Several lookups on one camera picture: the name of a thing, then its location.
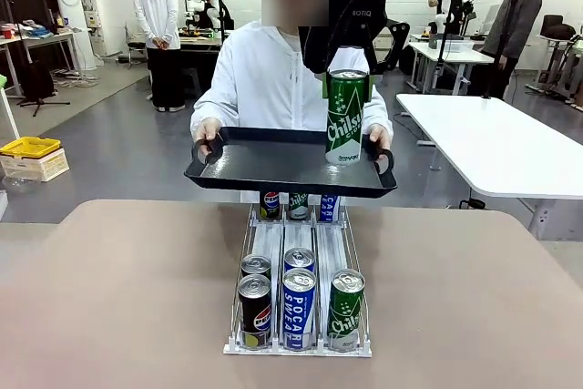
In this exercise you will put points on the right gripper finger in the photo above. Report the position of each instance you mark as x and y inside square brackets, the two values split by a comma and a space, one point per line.
[391, 47]
[316, 49]

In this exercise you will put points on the green Chilsung cider can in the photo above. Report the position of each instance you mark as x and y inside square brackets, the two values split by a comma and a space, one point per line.
[299, 207]
[346, 311]
[344, 125]

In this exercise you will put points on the black serving tray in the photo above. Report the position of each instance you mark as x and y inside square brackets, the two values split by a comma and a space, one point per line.
[282, 166]

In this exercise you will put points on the blue Pocari Sweat can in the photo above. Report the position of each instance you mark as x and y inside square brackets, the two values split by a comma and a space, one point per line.
[299, 311]
[299, 259]
[330, 207]

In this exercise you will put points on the person left forearm white sleeve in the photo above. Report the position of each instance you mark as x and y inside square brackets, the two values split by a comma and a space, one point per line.
[380, 111]

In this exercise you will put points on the person right forearm white sleeve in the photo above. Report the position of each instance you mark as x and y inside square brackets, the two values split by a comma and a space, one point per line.
[205, 109]

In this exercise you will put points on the person in white hoodie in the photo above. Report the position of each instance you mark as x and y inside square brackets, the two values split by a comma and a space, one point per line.
[264, 79]

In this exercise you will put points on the person left hand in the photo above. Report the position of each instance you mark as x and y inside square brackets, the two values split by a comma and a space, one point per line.
[381, 137]

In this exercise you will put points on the person right hand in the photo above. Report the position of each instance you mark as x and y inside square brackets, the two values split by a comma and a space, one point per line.
[208, 130]

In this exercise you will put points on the white background desk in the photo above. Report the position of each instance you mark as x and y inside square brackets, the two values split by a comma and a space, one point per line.
[451, 55]

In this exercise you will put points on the clear plastic bin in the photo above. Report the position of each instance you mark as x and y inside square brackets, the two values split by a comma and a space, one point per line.
[457, 45]

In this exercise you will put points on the white black background robot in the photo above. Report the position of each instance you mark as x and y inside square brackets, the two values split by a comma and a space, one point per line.
[210, 4]

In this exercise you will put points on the background workbench table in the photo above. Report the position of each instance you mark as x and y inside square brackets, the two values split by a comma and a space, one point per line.
[200, 40]

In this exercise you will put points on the bystander in grey hoodie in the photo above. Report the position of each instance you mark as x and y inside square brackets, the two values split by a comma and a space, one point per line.
[519, 24]

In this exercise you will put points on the large white table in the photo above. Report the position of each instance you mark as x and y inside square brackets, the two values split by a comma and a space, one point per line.
[492, 147]

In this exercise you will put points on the black Pepsi can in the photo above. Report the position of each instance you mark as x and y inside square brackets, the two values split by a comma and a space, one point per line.
[270, 206]
[255, 311]
[256, 265]

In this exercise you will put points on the bystander white hoodie black trousers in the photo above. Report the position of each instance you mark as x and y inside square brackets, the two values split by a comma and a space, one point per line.
[156, 20]

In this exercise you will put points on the white can dispenser rack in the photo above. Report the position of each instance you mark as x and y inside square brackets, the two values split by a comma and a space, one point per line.
[298, 234]

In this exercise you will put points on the white tower air conditioner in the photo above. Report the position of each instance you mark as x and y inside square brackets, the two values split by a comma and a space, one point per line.
[68, 2]

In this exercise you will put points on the cluttered white side table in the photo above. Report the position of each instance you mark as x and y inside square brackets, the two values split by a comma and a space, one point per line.
[41, 38]

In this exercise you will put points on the black tripod with black box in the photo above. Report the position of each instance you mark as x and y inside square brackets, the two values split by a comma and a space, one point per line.
[36, 81]

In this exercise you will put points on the white plastic crate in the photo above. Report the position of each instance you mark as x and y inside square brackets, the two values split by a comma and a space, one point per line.
[41, 168]

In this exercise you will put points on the yellow plastic crate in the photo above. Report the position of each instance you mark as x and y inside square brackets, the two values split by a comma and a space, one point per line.
[29, 146]

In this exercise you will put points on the red cup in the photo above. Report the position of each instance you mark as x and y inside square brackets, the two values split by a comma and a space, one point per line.
[7, 33]

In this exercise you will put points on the clear plastic bowl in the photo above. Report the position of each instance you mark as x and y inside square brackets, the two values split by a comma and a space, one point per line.
[20, 183]

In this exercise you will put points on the black camera tripod stand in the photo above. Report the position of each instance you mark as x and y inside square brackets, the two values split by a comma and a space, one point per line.
[501, 43]

